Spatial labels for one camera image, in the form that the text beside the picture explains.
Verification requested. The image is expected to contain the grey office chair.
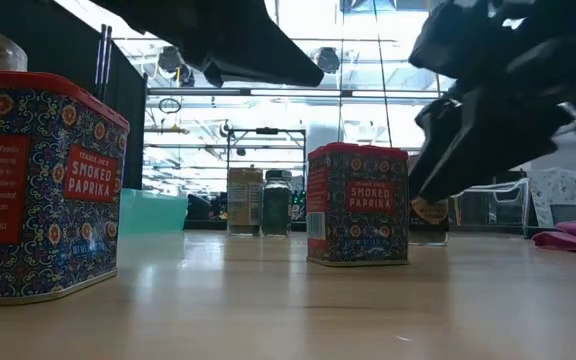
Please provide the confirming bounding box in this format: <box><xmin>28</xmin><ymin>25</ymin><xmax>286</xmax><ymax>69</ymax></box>
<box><xmin>550</xmin><ymin>203</ymin><xmax>576</xmax><ymax>226</ymax></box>

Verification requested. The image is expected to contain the green-lid spice jar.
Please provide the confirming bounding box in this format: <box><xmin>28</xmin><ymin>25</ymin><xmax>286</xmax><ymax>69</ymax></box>
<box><xmin>261</xmin><ymin>169</ymin><xmax>294</xmax><ymax>238</ymax></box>
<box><xmin>408</xmin><ymin>197</ymin><xmax>451</xmax><ymax>247</ymax></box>

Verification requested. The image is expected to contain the black metal frame rig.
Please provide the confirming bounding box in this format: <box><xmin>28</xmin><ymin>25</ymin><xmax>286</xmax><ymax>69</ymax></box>
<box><xmin>225</xmin><ymin>127</ymin><xmax>308</xmax><ymax>221</ymax></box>

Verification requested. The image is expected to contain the black curtain panel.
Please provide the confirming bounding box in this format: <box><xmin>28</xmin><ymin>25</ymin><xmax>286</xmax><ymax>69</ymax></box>
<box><xmin>0</xmin><ymin>0</ymin><xmax>148</xmax><ymax>190</ymax></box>

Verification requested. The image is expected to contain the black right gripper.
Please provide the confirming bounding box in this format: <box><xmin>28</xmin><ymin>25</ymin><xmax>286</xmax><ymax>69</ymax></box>
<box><xmin>407</xmin><ymin>0</ymin><xmax>576</xmax><ymax>204</ymax></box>

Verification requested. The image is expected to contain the teal plastic bin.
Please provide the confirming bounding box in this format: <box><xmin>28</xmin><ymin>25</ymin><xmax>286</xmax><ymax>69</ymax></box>
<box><xmin>118</xmin><ymin>187</ymin><xmax>190</xmax><ymax>236</ymax></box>

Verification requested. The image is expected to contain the black ceiling cable reel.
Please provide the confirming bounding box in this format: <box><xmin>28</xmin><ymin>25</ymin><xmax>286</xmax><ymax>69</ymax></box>
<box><xmin>156</xmin><ymin>45</ymin><xmax>197</xmax><ymax>89</ymax></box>
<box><xmin>316</xmin><ymin>46</ymin><xmax>342</xmax><ymax>76</ymax></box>

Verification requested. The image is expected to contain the clear plastic bin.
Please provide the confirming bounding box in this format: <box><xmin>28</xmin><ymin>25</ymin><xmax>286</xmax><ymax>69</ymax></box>
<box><xmin>449</xmin><ymin>177</ymin><xmax>532</xmax><ymax>237</ymax></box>

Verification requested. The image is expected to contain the thin metal pole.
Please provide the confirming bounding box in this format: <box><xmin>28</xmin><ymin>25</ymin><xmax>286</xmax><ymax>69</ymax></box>
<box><xmin>95</xmin><ymin>23</ymin><xmax>105</xmax><ymax>99</ymax></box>
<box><xmin>102</xmin><ymin>25</ymin><xmax>114</xmax><ymax>101</ymax></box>

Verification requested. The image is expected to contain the black aluminium table frame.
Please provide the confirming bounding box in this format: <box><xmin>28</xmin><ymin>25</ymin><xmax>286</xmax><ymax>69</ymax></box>
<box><xmin>182</xmin><ymin>219</ymin><xmax>309</xmax><ymax>233</ymax></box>

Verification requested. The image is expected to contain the long ceiling light bar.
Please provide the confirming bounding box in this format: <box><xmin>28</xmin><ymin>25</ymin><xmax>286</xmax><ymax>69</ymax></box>
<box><xmin>146</xmin><ymin>87</ymin><xmax>442</xmax><ymax>100</ymax></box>

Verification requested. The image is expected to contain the red-lid smoked paprika tin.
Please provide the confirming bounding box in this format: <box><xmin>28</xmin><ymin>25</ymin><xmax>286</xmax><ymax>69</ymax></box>
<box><xmin>0</xmin><ymin>69</ymin><xmax>131</xmax><ymax>307</ymax></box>
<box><xmin>306</xmin><ymin>141</ymin><xmax>411</xmax><ymax>268</ymax></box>

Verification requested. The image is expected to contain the white patterned room divider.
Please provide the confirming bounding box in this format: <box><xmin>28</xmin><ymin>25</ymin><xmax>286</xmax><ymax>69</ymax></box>
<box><xmin>527</xmin><ymin>167</ymin><xmax>576</xmax><ymax>229</ymax></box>

